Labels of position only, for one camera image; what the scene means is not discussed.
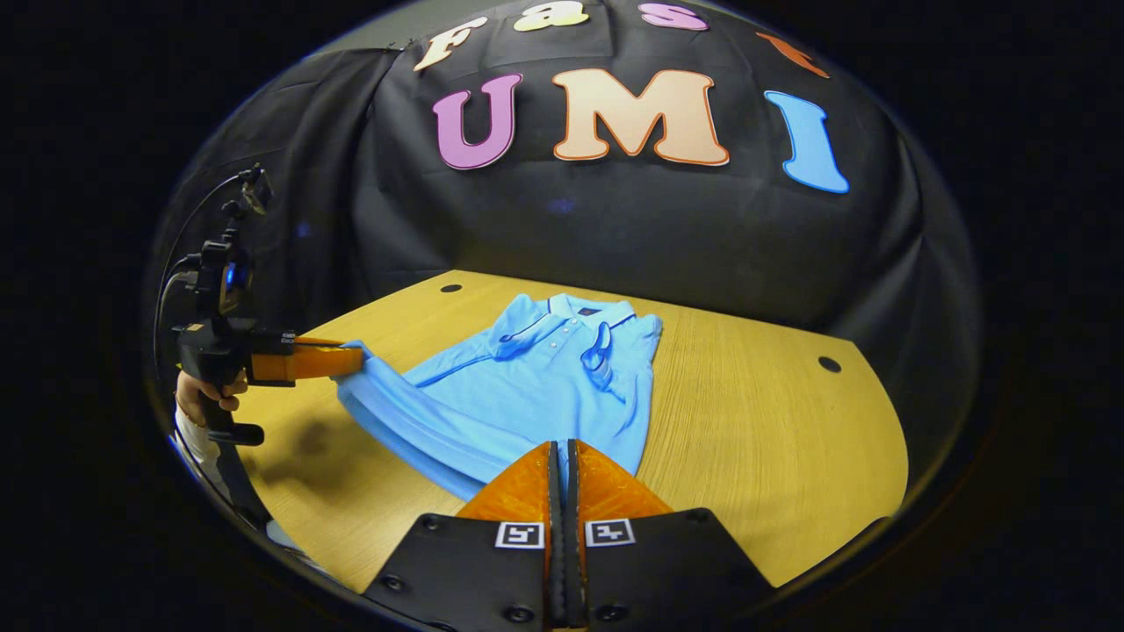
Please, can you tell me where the light blue polo T-shirt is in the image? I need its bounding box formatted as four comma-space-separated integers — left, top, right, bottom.
336, 293, 664, 501

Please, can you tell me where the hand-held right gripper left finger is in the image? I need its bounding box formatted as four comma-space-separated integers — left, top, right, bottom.
364, 442, 563, 631

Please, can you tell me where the black backdrop cloth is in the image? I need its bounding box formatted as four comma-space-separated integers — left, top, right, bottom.
145, 0, 980, 413

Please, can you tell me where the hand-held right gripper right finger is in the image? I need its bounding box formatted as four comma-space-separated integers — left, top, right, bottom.
566, 439, 778, 629

